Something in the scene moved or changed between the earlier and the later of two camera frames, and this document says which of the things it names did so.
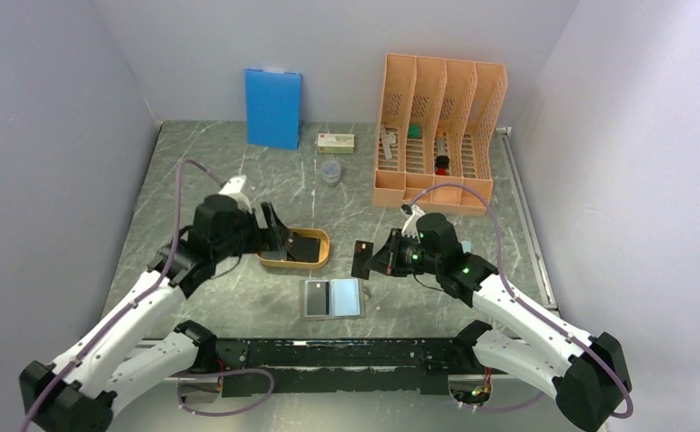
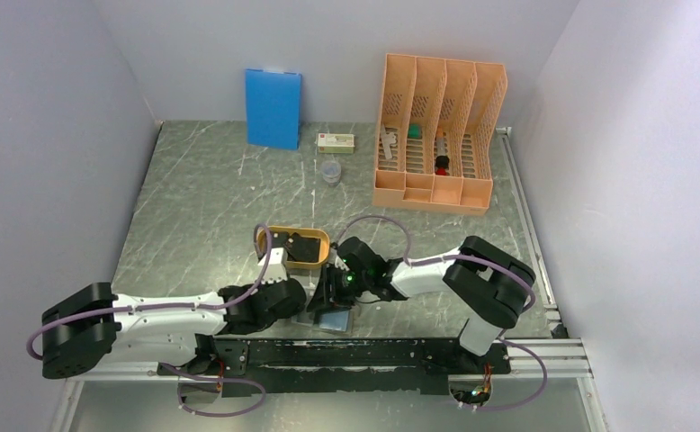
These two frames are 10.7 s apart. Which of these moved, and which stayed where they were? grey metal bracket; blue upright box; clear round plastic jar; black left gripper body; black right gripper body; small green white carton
Moved: black left gripper body; black right gripper body
Stayed: clear round plastic jar; grey metal bracket; small green white carton; blue upright box
